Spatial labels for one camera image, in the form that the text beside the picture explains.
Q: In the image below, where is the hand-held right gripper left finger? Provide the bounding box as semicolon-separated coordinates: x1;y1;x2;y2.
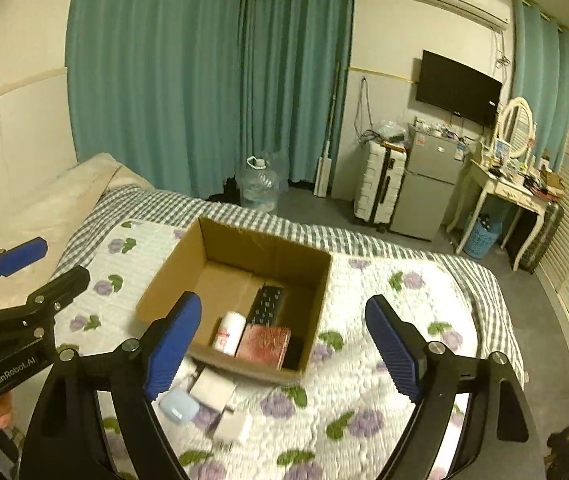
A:
18;291;203;480

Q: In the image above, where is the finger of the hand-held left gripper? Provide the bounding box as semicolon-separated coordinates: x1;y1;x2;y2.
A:
0;266;91;333
0;237;49;313

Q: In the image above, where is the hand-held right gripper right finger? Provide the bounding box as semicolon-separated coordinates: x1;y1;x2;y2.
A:
364;295;547;480

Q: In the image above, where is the white box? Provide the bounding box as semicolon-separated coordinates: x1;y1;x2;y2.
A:
189;367;238;408

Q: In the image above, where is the light blue earbud case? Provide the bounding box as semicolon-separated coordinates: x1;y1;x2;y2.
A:
158;391;200;423

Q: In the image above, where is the white charger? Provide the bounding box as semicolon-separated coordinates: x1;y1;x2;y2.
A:
213;411;254;446

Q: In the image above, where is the cardboard box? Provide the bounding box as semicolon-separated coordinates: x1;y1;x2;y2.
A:
135;216;333;387

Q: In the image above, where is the white bottle with red print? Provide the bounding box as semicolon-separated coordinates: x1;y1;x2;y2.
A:
212;311;248;357

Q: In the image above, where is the beige pillow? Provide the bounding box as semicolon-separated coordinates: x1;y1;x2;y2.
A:
0;152;155;311

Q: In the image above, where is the white floral quilt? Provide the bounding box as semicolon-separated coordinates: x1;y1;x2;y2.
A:
19;217;490;480

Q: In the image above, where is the red patterned box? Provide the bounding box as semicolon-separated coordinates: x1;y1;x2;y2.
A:
236;324;291;371

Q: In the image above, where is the grey checked bedsheet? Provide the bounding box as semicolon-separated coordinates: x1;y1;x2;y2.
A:
57;185;527;376

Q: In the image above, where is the blue laundry basket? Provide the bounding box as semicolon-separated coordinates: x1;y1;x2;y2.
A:
464;212;505;261

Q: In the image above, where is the silver mini fridge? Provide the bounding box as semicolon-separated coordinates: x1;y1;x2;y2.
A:
389;127;467;242

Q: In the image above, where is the white suitcase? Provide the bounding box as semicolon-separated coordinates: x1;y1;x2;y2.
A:
354;139;409;226

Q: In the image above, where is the large clear water jug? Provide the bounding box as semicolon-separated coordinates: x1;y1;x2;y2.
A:
236;156;280;216

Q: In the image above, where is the white flat mop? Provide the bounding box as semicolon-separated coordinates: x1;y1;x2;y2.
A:
314;62;342;198

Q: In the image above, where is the dark plaid suitcase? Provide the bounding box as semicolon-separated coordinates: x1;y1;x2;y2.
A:
519;200;565;275

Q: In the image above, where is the white dressing table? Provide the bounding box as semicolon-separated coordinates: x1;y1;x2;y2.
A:
447;157;565;273

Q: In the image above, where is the translucent plastic bag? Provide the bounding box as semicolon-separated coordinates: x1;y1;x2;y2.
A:
264;152;291;196

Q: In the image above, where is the clear plastic bag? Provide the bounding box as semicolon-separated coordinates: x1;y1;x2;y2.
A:
371;120;407;143

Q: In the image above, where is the pile of cosmetics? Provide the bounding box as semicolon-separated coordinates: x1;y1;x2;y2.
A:
481;142;567;201

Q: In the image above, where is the clutter of small fridge-top items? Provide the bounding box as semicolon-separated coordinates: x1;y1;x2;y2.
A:
411;116;482;161

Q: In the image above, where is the wide teal curtain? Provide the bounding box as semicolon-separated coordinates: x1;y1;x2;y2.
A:
66;0;356;200

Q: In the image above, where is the oval white mirror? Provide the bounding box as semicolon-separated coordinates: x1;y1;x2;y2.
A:
494;97;536;158

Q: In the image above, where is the narrow teal curtain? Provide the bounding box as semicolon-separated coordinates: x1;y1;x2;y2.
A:
511;0;569;171

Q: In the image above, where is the hanging wall cable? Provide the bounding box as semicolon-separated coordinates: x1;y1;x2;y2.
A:
354;77;372;142

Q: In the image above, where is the black wall television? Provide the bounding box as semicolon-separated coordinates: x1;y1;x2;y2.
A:
415;50;504;128

